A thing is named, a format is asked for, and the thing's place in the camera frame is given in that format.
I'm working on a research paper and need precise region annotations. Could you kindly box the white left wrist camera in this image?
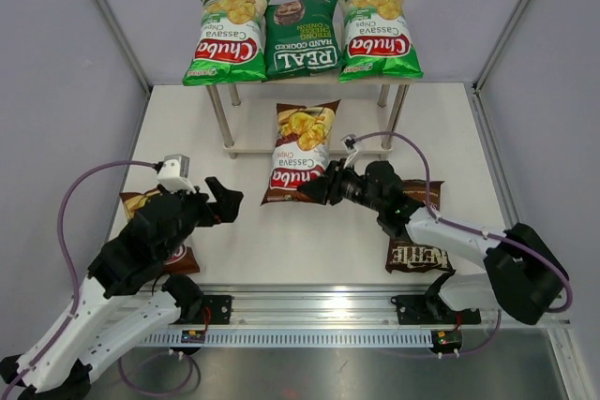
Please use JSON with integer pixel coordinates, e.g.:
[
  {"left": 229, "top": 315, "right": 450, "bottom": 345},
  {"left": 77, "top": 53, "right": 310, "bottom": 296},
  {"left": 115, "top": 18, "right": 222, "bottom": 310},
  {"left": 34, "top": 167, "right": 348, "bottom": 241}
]
[{"left": 155, "top": 154, "right": 194, "bottom": 193}]

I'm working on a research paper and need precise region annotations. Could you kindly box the brown Kettle sea salt bag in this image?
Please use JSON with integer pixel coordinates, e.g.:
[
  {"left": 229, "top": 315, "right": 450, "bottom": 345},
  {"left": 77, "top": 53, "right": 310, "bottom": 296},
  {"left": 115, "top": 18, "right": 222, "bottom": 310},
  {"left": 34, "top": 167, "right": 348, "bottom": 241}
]
[{"left": 384, "top": 179, "right": 454, "bottom": 274}]

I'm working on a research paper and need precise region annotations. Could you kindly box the white slotted cable duct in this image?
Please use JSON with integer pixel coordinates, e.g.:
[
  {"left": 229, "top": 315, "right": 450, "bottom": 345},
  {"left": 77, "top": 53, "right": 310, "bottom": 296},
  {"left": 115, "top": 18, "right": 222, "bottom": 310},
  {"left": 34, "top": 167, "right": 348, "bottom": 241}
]
[{"left": 139, "top": 328, "right": 433, "bottom": 348}]

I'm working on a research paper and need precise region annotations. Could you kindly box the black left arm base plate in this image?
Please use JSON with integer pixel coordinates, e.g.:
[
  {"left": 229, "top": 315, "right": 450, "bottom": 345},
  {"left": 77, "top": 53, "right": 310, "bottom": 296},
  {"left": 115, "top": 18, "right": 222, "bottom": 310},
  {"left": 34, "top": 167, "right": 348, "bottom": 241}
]
[{"left": 173, "top": 294, "right": 233, "bottom": 325}]

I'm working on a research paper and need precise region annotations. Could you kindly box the aluminium mounting rail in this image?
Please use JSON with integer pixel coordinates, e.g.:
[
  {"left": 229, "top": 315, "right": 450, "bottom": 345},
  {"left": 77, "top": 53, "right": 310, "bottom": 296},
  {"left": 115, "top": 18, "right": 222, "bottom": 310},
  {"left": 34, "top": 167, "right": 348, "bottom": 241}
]
[{"left": 60, "top": 254, "right": 573, "bottom": 331}]

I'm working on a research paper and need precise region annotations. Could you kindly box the green Chuba cassava chips bag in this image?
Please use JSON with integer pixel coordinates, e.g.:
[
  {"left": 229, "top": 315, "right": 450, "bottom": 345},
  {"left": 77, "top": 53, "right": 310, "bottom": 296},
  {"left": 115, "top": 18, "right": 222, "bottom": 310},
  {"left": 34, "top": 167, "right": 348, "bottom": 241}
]
[{"left": 182, "top": 0, "right": 270, "bottom": 86}]

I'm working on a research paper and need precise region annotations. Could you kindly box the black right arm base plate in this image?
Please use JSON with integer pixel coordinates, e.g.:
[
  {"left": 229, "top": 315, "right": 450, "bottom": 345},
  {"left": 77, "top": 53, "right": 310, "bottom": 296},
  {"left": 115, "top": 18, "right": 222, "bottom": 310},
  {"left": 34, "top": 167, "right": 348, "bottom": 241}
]
[{"left": 390, "top": 294, "right": 482, "bottom": 326}]

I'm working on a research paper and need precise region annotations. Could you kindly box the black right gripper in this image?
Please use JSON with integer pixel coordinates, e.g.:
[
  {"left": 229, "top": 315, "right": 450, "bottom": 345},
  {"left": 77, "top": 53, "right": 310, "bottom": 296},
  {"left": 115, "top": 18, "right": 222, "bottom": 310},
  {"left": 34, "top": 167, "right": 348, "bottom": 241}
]
[{"left": 298, "top": 157, "right": 384, "bottom": 213}]

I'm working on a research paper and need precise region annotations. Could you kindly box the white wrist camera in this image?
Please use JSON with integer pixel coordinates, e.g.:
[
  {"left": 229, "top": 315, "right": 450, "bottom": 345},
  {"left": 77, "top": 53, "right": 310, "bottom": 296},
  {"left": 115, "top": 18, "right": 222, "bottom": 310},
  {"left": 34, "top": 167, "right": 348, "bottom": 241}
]
[
  {"left": 155, "top": 154, "right": 194, "bottom": 193},
  {"left": 341, "top": 134, "right": 360, "bottom": 169}
]

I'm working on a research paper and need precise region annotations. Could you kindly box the brown Chuba barbeque bag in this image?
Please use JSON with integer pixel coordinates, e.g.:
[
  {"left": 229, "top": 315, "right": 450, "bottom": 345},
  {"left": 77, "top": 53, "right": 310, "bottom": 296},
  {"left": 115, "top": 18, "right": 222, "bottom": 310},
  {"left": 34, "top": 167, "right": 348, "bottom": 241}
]
[
  {"left": 262, "top": 100, "right": 339, "bottom": 205},
  {"left": 119, "top": 187, "right": 201, "bottom": 274}
]

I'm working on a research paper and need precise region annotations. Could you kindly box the two-tier beige wooden shelf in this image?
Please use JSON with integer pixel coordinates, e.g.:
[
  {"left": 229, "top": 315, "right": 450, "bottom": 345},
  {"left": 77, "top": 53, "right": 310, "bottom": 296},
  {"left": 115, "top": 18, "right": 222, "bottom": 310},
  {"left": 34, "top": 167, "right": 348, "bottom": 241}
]
[{"left": 205, "top": 76, "right": 412, "bottom": 159}]

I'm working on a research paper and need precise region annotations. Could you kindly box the green REAL chips bag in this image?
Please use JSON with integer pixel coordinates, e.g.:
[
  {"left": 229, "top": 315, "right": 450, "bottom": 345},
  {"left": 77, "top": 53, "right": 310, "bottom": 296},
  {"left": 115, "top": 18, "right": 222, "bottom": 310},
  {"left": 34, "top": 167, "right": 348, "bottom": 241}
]
[{"left": 264, "top": 0, "right": 343, "bottom": 80}]

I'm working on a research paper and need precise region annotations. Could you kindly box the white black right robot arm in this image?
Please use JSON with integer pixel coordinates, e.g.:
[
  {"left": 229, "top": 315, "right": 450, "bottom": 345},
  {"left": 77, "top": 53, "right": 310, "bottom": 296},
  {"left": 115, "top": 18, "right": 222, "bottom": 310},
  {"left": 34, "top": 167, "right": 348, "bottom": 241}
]
[{"left": 298, "top": 160, "right": 568, "bottom": 325}]

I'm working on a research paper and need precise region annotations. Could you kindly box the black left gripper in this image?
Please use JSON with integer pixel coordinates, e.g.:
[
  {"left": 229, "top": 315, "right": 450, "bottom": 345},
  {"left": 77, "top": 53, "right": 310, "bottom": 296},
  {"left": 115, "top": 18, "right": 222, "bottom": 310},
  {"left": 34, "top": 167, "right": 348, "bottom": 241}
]
[{"left": 159, "top": 176, "right": 243, "bottom": 261}]

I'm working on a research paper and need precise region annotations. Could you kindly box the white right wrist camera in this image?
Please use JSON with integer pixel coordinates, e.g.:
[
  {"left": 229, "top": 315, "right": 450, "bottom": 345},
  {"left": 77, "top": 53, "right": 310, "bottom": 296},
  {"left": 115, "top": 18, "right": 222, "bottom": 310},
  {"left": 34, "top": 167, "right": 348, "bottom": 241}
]
[{"left": 341, "top": 134, "right": 360, "bottom": 169}]

